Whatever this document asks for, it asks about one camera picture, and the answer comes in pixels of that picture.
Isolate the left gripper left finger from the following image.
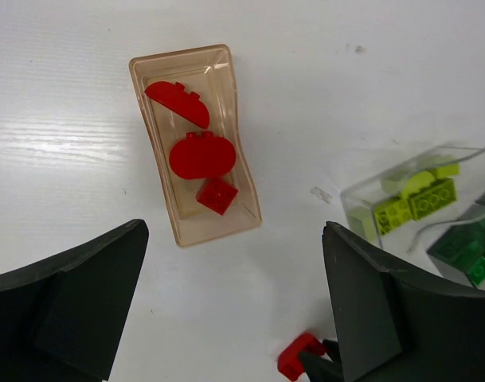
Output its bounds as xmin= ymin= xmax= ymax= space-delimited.
xmin=0 ymin=219 xmax=149 ymax=381

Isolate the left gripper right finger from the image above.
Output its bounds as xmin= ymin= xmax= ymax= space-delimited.
xmin=299 ymin=222 xmax=485 ymax=381

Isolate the red square brick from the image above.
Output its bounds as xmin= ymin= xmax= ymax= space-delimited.
xmin=277 ymin=332 xmax=326 ymax=381

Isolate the small lime brick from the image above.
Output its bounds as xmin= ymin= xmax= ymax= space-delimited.
xmin=374 ymin=197 xmax=413 ymax=236

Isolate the smoky grey container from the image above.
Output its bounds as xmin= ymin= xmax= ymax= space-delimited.
xmin=426 ymin=192 xmax=485 ymax=290

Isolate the long lime brick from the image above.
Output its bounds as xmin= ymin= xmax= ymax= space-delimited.
xmin=409 ymin=178 xmax=457 ymax=220

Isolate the clear plastic container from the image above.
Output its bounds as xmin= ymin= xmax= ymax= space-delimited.
xmin=341 ymin=145 xmax=485 ymax=251

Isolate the lime sloped brick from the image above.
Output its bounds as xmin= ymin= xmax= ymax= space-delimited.
xmin=401 ymin=163 xmax=460 ymax=198

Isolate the small red brick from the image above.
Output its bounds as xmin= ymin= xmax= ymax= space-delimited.
xmin=196 ymin=178 xmax=238 ymax=216

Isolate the red rounded brick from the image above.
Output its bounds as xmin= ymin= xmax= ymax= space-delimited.
xmin=169 ymin=131 xmax=237 ymax=180

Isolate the red half round brick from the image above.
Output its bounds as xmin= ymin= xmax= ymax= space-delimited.
xmin=144 ymin=81 xmax=210 ymax=130

